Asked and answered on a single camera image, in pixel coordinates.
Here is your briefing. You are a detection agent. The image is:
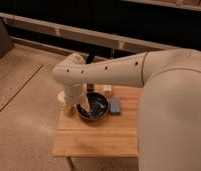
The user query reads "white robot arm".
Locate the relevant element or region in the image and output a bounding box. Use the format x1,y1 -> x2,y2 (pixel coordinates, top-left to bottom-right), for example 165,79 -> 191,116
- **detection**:
53,48 -> 201,171

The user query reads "cream ceramic cup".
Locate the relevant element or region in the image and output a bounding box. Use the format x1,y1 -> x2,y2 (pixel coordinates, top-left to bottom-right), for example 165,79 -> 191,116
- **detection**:
57,91 -> 74,117

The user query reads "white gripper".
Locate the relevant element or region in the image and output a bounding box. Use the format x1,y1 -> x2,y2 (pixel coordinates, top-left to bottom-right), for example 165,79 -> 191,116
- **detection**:
64,84 -> 90,112

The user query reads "small wooden table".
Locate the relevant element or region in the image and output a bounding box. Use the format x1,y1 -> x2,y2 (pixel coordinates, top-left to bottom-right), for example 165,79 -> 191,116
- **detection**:
52,86 -> 141,157

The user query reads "small white block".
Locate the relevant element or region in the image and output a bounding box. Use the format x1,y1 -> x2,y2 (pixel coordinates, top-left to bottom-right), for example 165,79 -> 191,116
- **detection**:
103,85 -> 112,95

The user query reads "small dark bottle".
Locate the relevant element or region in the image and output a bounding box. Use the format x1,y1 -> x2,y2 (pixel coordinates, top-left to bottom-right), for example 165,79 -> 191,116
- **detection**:
87,84 -> 94,92

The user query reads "metal table leg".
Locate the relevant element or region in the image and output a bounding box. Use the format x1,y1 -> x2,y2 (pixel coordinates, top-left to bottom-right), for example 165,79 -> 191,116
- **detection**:
66,157 -> 75,171

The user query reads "blue sponge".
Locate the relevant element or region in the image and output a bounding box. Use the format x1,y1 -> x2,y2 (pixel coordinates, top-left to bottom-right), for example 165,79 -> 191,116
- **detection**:
109,98 -> 121,115

